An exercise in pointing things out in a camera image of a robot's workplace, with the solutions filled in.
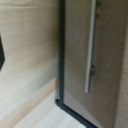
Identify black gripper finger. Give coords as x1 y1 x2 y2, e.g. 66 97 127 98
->
0 33 6 72

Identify dark cabinet with metal handle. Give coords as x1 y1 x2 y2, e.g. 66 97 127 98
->
62 0 128 128

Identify brown drawer cabinet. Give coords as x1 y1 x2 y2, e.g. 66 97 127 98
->
54 0 98 128

